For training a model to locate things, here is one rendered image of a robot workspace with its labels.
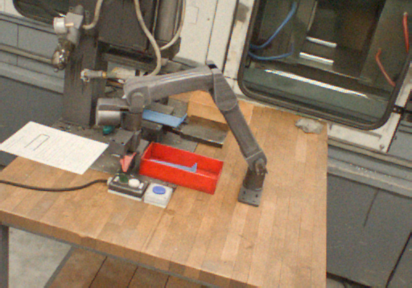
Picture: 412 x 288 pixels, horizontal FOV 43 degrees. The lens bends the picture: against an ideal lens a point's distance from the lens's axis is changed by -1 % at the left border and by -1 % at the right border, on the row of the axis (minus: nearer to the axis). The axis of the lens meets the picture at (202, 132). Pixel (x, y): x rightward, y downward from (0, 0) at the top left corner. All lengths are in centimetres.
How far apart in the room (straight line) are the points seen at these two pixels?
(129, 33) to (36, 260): 135
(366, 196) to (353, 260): 37
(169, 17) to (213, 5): 67
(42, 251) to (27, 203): 121
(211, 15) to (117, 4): 73
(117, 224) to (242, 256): 35
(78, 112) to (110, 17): 38
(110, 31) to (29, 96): 119
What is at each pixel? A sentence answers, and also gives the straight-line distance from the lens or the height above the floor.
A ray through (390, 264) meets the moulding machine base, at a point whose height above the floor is 25.
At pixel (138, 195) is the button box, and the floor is 92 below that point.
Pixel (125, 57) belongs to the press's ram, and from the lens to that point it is 184.
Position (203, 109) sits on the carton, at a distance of 208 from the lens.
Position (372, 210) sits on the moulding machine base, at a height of 52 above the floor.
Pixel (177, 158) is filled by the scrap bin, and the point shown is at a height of 93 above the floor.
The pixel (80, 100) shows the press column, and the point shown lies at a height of 100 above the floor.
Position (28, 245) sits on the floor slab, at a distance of 277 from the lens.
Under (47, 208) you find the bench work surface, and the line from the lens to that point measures 153.
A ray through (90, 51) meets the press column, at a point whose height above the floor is 119.
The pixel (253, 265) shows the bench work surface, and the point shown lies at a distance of 145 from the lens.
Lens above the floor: 183
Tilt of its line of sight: 28 degrees down
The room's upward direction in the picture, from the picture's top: 12 degrees clockwise
